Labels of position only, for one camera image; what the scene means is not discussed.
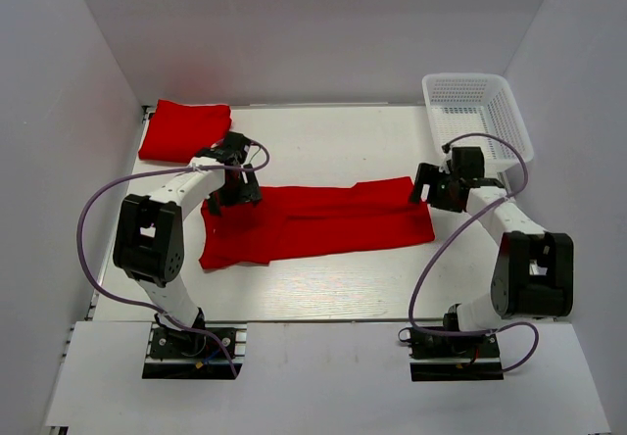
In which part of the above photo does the red t-shirt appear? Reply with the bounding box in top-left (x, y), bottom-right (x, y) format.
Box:
top-left (199, 177), bottom-right (435, 270)
top-left (138, 99), bottom-right (232, 164)

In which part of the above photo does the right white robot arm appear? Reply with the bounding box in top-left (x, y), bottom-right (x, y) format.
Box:
top-left (410, 147), bottom-right (574, 356)

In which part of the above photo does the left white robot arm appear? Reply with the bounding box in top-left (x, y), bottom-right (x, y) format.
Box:
top-left (113, 131), bottom-right (262, 356)

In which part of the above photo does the white plastic basket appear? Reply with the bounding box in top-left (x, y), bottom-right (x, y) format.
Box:
top-left (422, 72), bottom-right (534, 173)

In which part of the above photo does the folded red t-shirt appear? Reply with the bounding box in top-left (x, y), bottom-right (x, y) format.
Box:
top-left (138, 99), bottom-right (232, 164)

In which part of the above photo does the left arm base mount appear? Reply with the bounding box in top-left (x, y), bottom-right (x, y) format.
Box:
top-left (142, 324), bottom-right (247, 380)

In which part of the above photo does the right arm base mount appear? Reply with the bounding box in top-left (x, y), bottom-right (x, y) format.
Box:
top-left (398, 327), bottom-right (504, 382)

